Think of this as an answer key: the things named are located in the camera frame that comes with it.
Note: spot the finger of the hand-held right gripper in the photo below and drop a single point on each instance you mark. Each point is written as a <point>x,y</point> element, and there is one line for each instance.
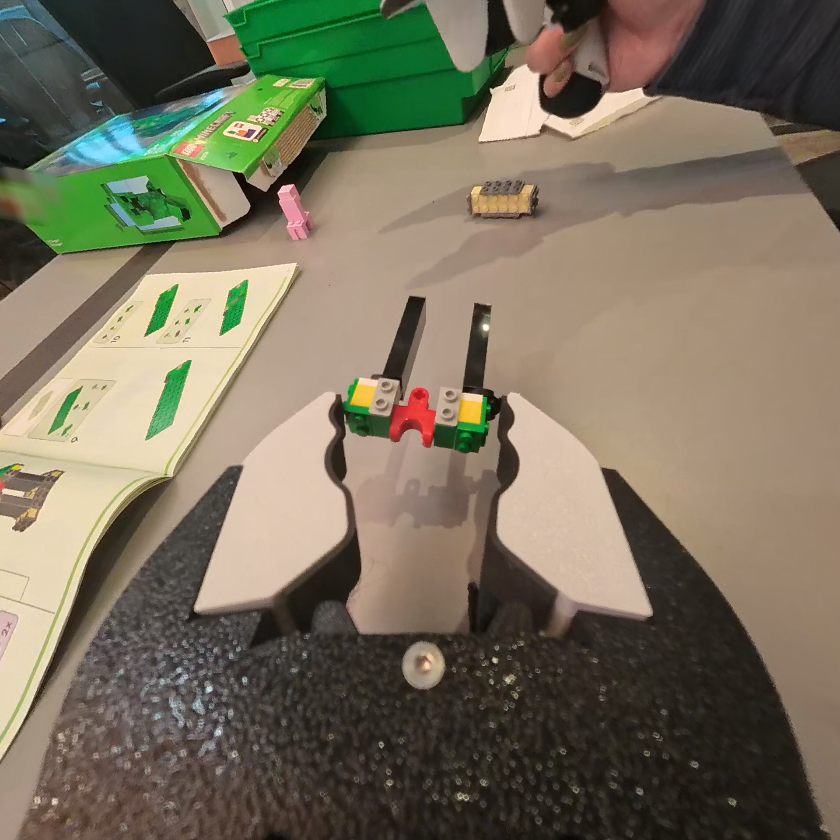
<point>528,16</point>
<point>466,33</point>

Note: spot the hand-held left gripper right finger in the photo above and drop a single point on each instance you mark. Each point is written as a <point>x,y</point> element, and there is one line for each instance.
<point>564,525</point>

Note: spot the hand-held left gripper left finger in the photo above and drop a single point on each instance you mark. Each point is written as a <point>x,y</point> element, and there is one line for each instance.
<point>282,512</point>

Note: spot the white paper bag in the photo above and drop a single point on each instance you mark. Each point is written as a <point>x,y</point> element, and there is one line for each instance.
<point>512,108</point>
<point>610,111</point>

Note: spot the green cardboard brick set box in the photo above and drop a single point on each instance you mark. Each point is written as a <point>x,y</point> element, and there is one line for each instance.
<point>131,197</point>

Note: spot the multicoloured brick assembly black bars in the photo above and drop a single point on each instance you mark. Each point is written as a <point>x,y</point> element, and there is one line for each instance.
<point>410,417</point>

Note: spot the open brick instruction booklet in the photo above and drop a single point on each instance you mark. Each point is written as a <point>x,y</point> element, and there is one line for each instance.
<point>118,407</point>

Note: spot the grey desk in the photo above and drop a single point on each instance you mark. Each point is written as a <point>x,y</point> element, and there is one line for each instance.
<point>656,328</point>

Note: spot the person's right forearm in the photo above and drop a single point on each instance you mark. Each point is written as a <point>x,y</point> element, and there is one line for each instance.
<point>754,59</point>

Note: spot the green plastic bin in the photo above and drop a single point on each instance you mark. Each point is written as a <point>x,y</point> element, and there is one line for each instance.
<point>394,98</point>
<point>341,49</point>
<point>315,16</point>

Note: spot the black office chair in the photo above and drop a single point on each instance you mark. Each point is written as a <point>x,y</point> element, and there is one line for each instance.
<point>131,39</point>

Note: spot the person's right hand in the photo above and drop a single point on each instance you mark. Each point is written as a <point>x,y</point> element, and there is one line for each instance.
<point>643,39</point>

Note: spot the tan and grey brick block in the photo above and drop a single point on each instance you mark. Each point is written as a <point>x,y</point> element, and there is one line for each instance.
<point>504,198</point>

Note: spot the pink brick pig figure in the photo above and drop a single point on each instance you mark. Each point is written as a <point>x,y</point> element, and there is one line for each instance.
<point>293,210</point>

